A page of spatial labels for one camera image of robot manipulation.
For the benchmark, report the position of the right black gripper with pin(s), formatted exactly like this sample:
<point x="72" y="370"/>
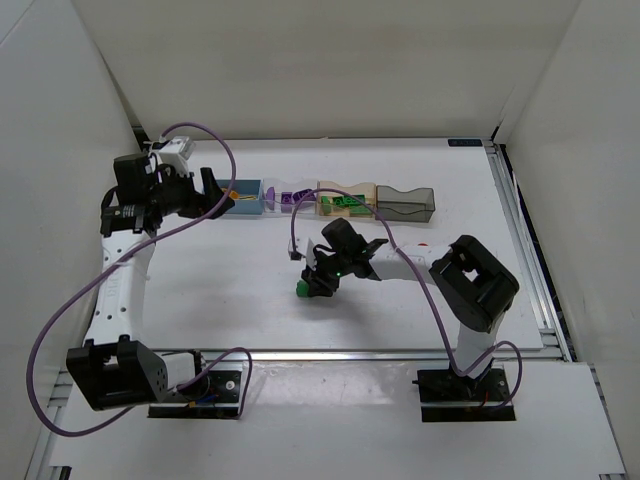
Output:
<point x="319" y="279"/>

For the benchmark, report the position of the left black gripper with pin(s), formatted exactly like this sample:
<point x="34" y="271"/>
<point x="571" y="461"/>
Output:
<point x="201" y="198"/>

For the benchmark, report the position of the small green lego block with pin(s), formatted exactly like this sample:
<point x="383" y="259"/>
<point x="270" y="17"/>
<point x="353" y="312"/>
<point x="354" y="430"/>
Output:
<point x="302" y="289"/>

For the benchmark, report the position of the green square lego block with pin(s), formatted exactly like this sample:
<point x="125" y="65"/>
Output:
<point x="325" y="206"/>

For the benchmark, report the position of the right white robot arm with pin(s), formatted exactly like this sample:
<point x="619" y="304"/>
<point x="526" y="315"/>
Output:
<point x="476" y="286"/>

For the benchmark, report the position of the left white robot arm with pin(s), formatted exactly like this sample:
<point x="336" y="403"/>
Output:
<point x="113" y="368"/>

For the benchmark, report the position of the blue container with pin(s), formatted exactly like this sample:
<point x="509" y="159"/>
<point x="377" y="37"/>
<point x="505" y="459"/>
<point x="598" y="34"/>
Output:
<point x="240" y="207"/>

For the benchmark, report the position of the clear container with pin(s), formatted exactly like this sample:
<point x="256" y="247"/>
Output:
<point x="281" y="186"/>

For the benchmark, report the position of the orange container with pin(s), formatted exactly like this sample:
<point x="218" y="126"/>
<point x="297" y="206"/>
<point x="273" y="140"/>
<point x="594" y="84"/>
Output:
<point x="331" y="189"/>

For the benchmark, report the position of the grey container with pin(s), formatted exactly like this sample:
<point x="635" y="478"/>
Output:
<point x="416" y="205"/>

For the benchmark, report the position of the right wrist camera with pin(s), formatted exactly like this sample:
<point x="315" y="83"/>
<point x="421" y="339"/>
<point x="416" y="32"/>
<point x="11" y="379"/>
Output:
<point x="303" y="249"/>

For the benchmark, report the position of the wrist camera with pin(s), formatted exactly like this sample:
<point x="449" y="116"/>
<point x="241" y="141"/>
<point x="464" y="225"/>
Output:
<point x="303" y="249"/>
<point x="175" y="152"/>

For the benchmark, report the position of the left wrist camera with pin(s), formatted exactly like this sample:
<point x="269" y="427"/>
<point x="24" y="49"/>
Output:
<point x="175" y="152"/>

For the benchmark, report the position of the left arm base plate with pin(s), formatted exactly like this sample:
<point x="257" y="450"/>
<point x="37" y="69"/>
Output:
<point x="220" y="395"/>

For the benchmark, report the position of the aluminium table rail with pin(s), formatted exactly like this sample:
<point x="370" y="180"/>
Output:
<point x="292" y="355"/>

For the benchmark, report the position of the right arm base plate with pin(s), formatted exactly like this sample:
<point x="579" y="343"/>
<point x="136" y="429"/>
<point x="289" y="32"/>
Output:
<point x="447" y="398"/>

